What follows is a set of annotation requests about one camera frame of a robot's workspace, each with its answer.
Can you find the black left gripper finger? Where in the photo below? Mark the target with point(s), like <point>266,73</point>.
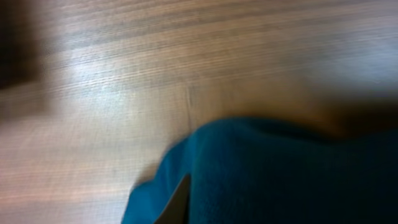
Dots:
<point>177,208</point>

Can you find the blue t-shirt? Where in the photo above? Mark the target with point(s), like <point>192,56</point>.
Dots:
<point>251,170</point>

